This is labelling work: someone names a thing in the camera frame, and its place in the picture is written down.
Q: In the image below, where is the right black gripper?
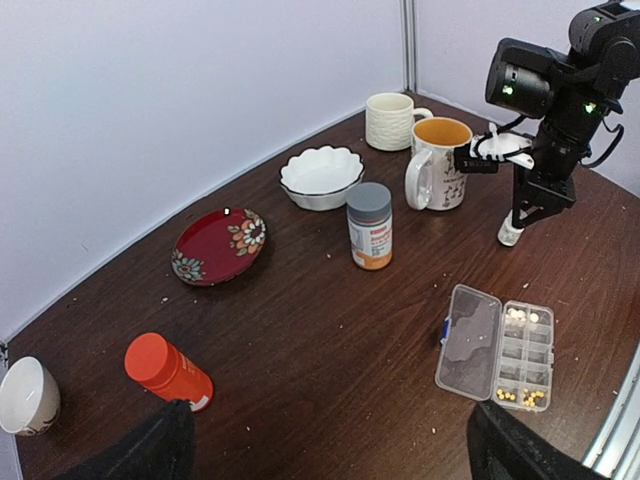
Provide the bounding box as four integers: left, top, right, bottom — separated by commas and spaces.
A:
511, 166, 575, 229

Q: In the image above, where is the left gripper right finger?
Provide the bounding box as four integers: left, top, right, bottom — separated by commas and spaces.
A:
466, 400, 602, 479

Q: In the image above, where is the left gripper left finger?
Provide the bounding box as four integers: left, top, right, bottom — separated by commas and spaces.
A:
58, 400, 196, 479

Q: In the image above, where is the small white bottle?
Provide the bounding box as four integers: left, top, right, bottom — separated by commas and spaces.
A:
497, 210, 524, 247

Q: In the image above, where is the orange pill bottle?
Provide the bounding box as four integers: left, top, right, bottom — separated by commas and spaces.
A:
124, 332, 214, 412

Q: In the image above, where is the clear plastic pill organizer box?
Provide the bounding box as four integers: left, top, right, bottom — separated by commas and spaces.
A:
435, 284, 555, 413

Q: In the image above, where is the grey cap supplement bottle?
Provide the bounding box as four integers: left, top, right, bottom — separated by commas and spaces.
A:
346, 182, 393, 271

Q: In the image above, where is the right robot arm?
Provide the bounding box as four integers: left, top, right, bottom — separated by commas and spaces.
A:
485, 1, 639, 230

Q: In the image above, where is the floral mug yellow inside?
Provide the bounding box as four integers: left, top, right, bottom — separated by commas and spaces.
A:
404, 116, 473, 212

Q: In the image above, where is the small white rice bowl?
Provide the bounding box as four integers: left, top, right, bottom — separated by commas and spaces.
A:
1, 356, 61, 436

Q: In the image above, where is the cream ribbed mug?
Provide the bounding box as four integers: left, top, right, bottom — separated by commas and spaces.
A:
365, 93, 434, 152

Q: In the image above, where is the white scalloped bowl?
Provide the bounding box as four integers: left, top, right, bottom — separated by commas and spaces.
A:
280, 145, 365, 212

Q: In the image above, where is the red floral plate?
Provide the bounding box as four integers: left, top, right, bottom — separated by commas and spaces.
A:
171, 207, 267, 287

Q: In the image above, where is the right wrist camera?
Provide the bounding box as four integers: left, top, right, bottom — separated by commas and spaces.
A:
453, 123, 535, 174

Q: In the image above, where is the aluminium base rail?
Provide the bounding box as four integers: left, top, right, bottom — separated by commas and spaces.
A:
582, 347, 640, 480

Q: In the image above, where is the right aluminium frame post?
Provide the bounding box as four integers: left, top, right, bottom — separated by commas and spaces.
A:
400, 0, 418, 93

